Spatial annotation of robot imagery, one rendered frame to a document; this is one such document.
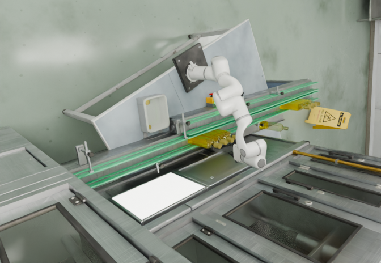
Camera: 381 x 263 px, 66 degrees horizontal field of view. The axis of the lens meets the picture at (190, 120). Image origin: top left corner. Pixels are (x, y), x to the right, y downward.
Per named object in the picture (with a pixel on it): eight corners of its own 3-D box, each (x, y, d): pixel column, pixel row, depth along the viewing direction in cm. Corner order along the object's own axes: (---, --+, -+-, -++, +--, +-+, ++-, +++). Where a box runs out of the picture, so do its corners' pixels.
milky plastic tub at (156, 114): (141, 131, 192) (148, 133, 186) (136, 98, 187) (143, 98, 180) (163, 124, 203) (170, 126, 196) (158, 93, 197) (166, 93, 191)
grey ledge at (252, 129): (204, 147, 228) (215, 149, 219) (203, 136, 225) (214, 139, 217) (275, 118, 286) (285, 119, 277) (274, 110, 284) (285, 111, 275)
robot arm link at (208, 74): (204, 83, 200) (222, 84, 188) (200, 64, 195) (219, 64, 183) (214, 79, 205) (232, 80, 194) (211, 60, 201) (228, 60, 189)
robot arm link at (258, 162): (253, 145, 146) (269, 139, 150) (241, 140, 156) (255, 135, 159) (257, 172, 150) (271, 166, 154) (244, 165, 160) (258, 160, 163)
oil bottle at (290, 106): (279, 109, 272) (308, 111, 251) (279, 102, 270) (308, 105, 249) (283, 107, 275) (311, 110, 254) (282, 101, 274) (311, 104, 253)
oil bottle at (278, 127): (259, 128, 255) (286, 133, 235) (258, 122, 253) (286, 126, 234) (263, 126, 258) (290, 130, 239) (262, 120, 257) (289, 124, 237)
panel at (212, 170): (108, 203, 158) (141, 228, 132) (107, 198, 157) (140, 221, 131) (223, 152, 213) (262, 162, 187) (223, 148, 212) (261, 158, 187)
